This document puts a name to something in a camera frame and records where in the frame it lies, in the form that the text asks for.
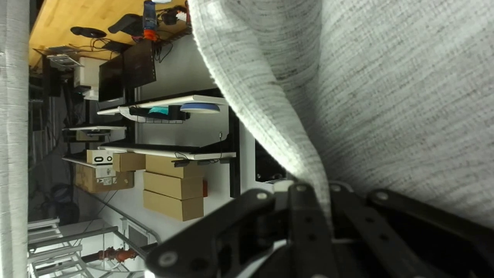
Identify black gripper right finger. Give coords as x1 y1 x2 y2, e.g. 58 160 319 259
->
330 183 494 278

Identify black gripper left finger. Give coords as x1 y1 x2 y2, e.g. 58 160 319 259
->
144 183 334 278

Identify light grey fabric curtain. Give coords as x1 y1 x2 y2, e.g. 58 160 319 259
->
0 0 494 278

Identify stacked cardboard boxes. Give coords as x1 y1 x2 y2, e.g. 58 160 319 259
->
141 156 203 222

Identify white shelving rack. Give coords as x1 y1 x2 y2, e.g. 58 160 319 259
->
66 89 239 160

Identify wooden workbench with metal frame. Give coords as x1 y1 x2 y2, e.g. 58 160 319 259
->
27 0 191 68

